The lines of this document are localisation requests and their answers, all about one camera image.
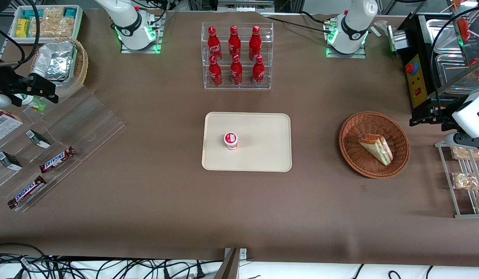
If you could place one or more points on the green and white bottle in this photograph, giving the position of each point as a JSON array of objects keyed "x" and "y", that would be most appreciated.
[{"x": 32, "y": 102}]

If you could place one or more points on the brown wicker basket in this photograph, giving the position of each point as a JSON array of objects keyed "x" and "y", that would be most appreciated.
[{"x": 355, "y": 159}]

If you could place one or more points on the aluminium foil container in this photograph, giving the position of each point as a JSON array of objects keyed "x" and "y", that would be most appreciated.
[{"x": 53, "y": 62}]

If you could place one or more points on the teal snack packet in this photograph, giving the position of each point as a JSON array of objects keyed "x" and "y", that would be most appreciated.
[
  {"x": 70, "y": 12},
  {"x": 32, "y": 14}
]

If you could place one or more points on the white and red cookie box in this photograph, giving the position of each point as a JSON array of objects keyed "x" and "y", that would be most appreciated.
[{"x": 3, "y": 126}]

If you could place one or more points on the red soda can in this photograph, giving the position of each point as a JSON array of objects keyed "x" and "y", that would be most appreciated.
[{"x": 215, "y": 72}]

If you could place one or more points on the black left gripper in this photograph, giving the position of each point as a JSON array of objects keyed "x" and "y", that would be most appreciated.
[{"x": 442, "y": 114}]

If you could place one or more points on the clear acrylic stepped display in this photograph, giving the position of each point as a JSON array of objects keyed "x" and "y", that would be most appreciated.
[{"x": 96, "y": 120}]

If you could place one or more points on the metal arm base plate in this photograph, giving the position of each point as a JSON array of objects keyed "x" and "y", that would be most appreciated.
[
  {"x": 158, "y": 35},
  {"x": 345, "y": 55}
]

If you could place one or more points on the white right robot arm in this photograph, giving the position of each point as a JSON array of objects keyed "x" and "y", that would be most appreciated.
[{"x": 131, "y": 23}]

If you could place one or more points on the black food warmer appliance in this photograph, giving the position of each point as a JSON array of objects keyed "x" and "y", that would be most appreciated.
[{"x": 415, "y": 81}]

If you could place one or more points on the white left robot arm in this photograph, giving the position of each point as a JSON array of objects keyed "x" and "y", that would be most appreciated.
[{"x": 353, "y": 23}]

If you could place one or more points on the light wicker basket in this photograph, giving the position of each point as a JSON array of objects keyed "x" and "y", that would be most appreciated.
[{"x": 81, "y": 66}]

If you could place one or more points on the clear bag of crackers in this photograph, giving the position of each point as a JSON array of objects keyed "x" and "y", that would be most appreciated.
[
  {"x": 54, "y": 12},
  {"x": 53, "y": 28}
]

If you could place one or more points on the white plastic bin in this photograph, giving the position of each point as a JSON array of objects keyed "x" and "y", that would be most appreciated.
[{"x": 79, "y": 19}]

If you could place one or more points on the beige plastic tray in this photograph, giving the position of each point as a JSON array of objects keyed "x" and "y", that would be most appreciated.
[{"x": 262, "y": 143}]

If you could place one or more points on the clear acrylic bottle rack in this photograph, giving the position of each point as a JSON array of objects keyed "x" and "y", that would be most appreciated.
[{"x": 268, "y": 38}]

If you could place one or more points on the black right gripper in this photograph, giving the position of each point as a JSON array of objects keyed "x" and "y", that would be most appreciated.
[{"x": 6, "y": 83}]

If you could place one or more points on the dark camera mount post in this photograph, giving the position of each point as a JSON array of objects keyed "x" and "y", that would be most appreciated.
[{"x": 228, "y": 267}]

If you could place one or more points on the red cola bottle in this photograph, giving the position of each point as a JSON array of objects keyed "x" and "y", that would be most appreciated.
[
  {"x": 234, "y": 40},
  {"x": 236, "y": 72},
  {"x": 255, "y": 40},
  {"x": 213, "y": 42},
  {"x": 258, "y": 72}
]

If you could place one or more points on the Snickers chocolate bar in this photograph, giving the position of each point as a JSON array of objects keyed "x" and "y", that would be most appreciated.
[
  {"x": 27, "y": 192},
  {"x": 58, "y": 159}
]

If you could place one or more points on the wrapped triangle sandwich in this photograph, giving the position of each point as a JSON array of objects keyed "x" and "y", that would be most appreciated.
[{"x": 376, "y": 149}]

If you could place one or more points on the red sausage on skewer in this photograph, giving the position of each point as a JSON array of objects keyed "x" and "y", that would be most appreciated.
[
  {"x": 478, "y": 66},
  {"x": 457, "y": 4},
  {"x": 464, "y": 29}
]

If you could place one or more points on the yellow snack packet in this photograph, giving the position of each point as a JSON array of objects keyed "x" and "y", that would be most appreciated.
[{"x": 22, "y": 28}]

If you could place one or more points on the small black carton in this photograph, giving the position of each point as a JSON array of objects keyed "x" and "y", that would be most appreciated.
[
  {"x": 9, "y": 161},
  {"x": 38, "y": 139}
]

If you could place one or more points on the aluminium frame profile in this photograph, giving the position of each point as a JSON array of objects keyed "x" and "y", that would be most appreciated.
[{"x": 245, "y": 4}]

